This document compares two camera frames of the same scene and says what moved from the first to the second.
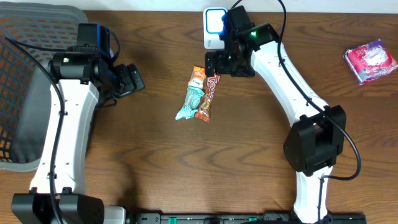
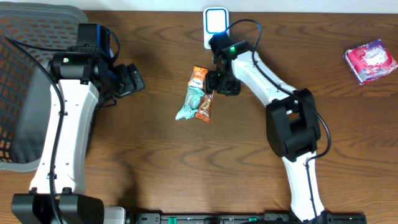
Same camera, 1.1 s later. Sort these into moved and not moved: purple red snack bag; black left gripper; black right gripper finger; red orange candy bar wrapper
Moved: black right gripper finger
Not moved: purple red snack bag; red orange candy bar wrapper; black left gripper
